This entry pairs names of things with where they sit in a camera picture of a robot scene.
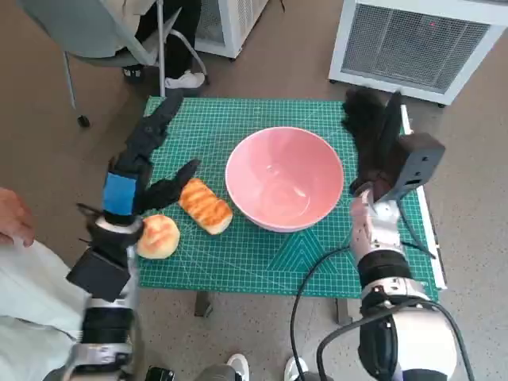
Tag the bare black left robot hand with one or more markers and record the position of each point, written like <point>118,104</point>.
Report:
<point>119,192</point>

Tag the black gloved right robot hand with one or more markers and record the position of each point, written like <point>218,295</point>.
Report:
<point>369,139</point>

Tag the round toy bread bun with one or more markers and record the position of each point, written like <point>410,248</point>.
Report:
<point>158,238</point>

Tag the long grilled toy bread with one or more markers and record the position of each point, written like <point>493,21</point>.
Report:
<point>206,206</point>

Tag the pink bowl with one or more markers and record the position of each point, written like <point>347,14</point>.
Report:
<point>278,158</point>

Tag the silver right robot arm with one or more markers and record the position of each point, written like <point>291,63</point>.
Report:
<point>381,270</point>

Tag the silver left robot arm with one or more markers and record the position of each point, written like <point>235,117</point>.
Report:
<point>107,325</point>

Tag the large white mesh cabinet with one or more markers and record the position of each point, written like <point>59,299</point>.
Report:
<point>416,43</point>

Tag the person in white clothing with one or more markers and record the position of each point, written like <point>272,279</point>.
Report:
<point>28,301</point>

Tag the green cutting mat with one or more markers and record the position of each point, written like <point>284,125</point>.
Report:
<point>254,258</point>

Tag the seated person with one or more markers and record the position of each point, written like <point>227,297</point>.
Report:
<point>178,39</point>

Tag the grey chair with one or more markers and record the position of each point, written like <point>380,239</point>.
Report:
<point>79,28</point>

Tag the small white mesh cabinet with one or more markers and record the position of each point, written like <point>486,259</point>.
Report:
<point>234,24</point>

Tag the black shiny device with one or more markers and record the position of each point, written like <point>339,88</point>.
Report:
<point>158,374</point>

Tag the white shoe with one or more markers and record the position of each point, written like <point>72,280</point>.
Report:
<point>238,367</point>
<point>295,367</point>

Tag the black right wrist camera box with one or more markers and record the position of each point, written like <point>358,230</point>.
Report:
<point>420,166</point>

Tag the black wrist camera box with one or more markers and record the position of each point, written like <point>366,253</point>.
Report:
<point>99,274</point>
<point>420,166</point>

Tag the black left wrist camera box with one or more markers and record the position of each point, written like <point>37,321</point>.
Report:
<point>99,274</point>

